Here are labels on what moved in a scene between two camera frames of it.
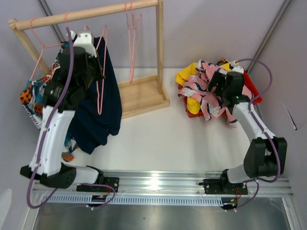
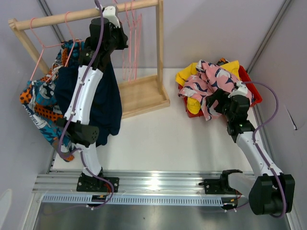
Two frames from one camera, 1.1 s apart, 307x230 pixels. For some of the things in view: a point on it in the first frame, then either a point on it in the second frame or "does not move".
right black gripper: x=218 y=78 -> x=219 y=95
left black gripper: x=99 y=74 -> x=123 y=45
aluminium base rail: x=161 y=188 does not move
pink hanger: x=104 y=58 -> x=130 y=28
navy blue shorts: x=99 y=113 does not move
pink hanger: x=43 y=46 does not move
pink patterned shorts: x=198 y=85 does not move
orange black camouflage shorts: x=222 y=61 does not move
